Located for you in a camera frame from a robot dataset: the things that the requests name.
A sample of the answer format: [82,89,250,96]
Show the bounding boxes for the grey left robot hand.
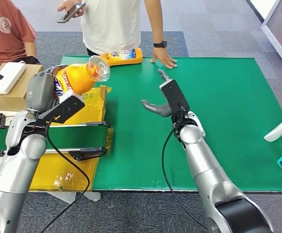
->
[25,65,86,126]

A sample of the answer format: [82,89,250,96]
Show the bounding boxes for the person's right hand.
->
[57,0,85,18]

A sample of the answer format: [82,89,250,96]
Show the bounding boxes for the person's left hand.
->
[150,47,178,70]

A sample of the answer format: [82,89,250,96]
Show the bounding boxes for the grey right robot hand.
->
[141,68,190,125]

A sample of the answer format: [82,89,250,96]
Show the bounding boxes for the dark smartphone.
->
[56,2,86,24]

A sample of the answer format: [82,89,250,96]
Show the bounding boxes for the orange detergent bottle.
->
[100,47,144,67]
[53,55,111,99]

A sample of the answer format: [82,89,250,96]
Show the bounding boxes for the white spray bottle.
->
[264,111,282,143]

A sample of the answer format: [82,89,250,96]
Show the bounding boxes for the black wrist watch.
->
[153,39,168,49]

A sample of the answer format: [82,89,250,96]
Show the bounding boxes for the brown cardboard box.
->
[0,63,44,113]

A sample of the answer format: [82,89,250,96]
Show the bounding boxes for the white flat device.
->
[0,61,27,97]

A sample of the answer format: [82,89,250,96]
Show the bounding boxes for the person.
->
[0,0,41,71]
[56,0,178,70]

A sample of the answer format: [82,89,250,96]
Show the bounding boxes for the green conveyor belt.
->
[0,121,111,163]

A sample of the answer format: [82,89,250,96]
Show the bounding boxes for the green table mat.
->
[60,55,282,194]

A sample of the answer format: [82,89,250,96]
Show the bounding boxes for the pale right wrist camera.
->
[187,111,206,139]

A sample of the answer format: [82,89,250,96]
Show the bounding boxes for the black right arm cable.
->
[161,125,208,231]

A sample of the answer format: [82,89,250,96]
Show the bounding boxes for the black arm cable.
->
[39,119,91,233]
[161,125,208,231]

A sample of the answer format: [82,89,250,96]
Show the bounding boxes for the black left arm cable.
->
[39,119,91,233]

